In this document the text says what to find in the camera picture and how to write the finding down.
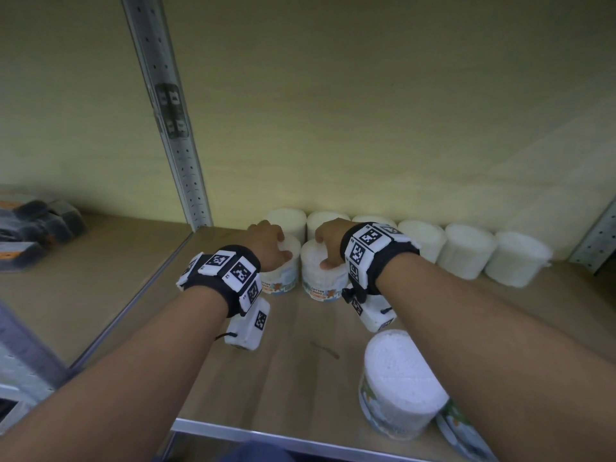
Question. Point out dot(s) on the person's right hand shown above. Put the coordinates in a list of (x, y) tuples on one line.
[(337, 235)]

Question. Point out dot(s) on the person's left hand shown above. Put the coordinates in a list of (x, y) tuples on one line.
[(267, 245)]

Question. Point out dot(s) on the row of white jars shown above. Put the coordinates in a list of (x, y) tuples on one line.
[(464, 250)]

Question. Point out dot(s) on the grey metal shelf wooden boards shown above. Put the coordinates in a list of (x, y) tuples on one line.
[(289, 380)]

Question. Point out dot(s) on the person's left forearm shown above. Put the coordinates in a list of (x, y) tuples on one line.
[(120, 380)]

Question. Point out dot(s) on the person's right forearm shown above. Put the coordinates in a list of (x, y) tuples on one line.
[(505, 341)]

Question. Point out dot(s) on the black wristband with marker tags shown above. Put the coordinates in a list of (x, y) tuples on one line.
[(207, 281), (394, 259)]

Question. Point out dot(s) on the pile of dark packets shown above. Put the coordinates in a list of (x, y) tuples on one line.
[(33, 226)]

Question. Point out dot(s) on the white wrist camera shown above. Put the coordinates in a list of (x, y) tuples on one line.
[(245, 336), (378, 322)]

